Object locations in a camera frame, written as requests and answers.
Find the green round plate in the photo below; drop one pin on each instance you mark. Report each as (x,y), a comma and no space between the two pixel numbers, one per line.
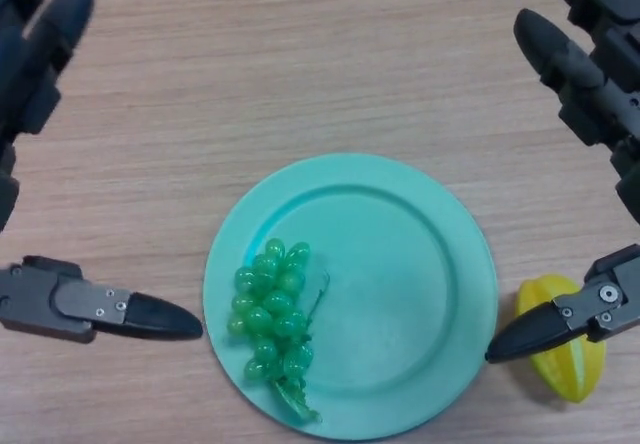
(380,304)

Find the yellow starfruit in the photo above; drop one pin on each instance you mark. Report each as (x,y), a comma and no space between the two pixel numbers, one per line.
(565,374)

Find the green grape bunch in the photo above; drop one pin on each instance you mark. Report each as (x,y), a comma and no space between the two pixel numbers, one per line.
(272,309)

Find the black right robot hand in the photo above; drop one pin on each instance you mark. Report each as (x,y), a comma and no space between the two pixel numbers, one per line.
(595,79)

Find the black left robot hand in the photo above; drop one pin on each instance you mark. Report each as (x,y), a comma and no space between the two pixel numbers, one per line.
(25,89)

